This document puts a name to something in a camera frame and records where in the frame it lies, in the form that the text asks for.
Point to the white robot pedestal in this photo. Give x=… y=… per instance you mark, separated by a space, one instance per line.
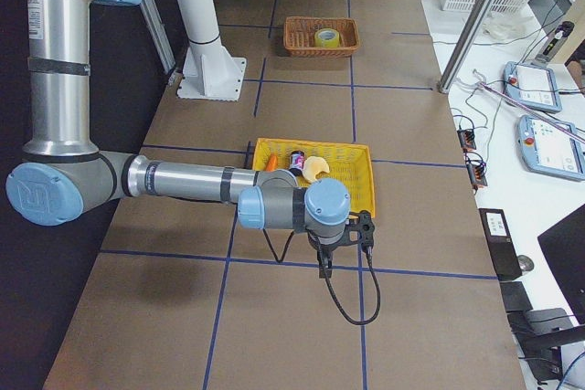
x=209 y=71

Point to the clear packing tape roll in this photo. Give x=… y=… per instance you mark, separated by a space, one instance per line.
x=327 y=38

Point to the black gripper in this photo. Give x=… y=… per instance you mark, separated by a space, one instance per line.
x=323 y=248

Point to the aluminium post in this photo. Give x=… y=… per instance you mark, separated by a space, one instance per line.
x=470 y=31

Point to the brown wicker basket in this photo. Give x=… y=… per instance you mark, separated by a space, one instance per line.
x=300 y=37

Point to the small drink can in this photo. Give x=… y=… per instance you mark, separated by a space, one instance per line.
x=296 y=164

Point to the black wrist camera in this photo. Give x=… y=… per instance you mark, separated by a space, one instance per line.
x=359 y=231

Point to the teach pendant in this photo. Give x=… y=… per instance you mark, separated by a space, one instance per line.
x=533 y=86
x=547 y=150

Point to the black box device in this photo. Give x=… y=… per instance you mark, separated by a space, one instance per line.
x=500 y=244

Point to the toy carrot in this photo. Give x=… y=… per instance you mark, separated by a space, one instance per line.
x=272 y=163

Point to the teach pendant near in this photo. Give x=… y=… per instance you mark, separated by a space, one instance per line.
x=547 y=150

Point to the teach pendant far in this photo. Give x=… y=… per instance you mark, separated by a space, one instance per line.
x=533 y=86

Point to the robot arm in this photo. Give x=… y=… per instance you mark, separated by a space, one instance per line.
x=64 y=174

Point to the toy croissant bread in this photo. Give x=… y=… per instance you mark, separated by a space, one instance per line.
x=313 y=166

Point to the yellow plastic basket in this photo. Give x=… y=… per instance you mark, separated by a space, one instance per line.
x=348 y=163

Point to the black monitor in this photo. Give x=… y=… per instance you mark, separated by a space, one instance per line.
x=562 y=246

